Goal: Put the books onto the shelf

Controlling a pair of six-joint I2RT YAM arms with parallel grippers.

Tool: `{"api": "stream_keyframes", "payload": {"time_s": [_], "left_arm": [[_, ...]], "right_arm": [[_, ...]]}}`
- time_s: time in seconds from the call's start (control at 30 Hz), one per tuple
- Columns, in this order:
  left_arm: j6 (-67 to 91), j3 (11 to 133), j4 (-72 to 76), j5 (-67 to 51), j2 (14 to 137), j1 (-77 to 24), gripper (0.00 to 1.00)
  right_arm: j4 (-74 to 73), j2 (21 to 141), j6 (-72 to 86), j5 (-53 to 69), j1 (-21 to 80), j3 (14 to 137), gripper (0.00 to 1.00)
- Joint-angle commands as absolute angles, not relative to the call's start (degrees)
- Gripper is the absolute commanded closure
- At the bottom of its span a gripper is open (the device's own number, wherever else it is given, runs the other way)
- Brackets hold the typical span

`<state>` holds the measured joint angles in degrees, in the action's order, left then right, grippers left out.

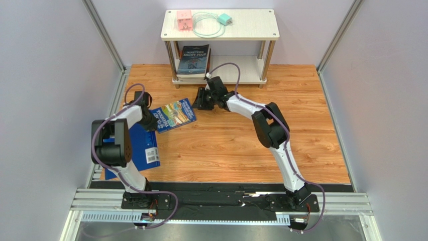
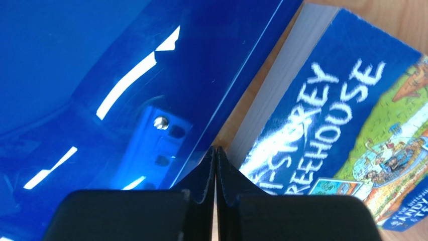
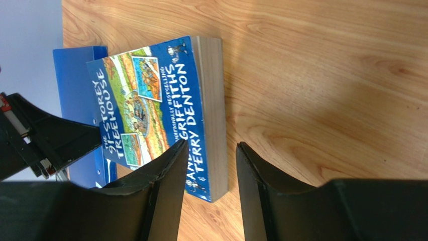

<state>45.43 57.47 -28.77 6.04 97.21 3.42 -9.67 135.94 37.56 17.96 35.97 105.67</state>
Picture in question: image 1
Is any blue 91-storey treehouse book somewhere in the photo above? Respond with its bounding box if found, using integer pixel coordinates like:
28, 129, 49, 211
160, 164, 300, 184
150, 98, 196, 134

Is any light blue treehouse book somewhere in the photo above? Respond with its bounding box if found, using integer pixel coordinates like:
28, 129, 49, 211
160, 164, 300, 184
177, 77, 206, 84

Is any dark nineteen eighty-four book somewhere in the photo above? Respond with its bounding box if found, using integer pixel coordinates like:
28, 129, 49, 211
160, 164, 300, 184
176, 44, 210, 76

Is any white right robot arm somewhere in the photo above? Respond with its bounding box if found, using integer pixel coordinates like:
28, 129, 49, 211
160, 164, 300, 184
192, 77, 311, 206

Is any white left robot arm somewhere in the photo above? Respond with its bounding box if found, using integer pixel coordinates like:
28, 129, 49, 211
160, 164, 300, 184
91, 91, 158, 209

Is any blue clip file folder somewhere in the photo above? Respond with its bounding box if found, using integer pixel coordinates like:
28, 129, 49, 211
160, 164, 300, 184
92, 114, 160, 179

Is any mint green charger plug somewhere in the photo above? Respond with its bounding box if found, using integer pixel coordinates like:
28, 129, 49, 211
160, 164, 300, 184
217, 13, 232, 26

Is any pink power cube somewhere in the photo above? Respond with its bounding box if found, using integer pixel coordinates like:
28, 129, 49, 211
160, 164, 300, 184
176, 10, 193, 32

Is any white two-tier shelf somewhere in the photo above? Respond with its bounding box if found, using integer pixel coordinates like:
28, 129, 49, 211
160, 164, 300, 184
160, 9, 280, 88

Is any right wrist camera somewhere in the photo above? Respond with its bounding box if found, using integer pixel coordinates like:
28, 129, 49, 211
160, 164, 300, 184
204, 72, 212, 90

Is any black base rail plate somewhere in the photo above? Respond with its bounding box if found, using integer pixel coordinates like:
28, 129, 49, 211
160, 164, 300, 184
90, 181, 353, 222

